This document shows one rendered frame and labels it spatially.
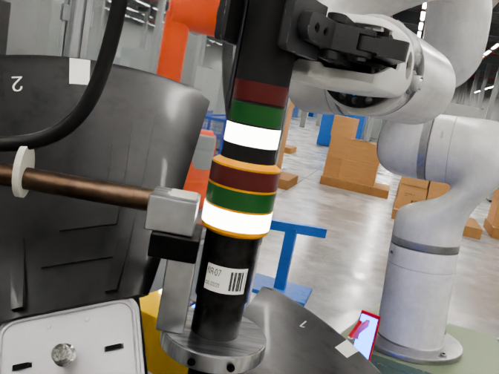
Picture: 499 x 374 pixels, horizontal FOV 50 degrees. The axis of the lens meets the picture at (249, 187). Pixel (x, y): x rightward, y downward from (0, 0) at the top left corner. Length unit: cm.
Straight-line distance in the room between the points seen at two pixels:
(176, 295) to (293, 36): 17
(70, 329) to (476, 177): 73
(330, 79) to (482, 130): 62
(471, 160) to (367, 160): 867
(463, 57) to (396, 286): 40
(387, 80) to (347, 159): 926
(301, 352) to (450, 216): 49
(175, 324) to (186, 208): 8
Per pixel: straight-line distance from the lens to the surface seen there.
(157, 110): 47
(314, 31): 32
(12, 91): 47
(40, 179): 35
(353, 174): 964
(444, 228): 98
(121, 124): 45
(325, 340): 59
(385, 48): 35
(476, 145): 96
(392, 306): 102
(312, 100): 56
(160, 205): 33
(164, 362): 85
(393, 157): 98
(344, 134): 960
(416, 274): 99
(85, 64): 50
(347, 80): 36
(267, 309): 59
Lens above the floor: 143
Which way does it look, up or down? 10 degrees down
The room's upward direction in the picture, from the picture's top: 11 degrees clockwise
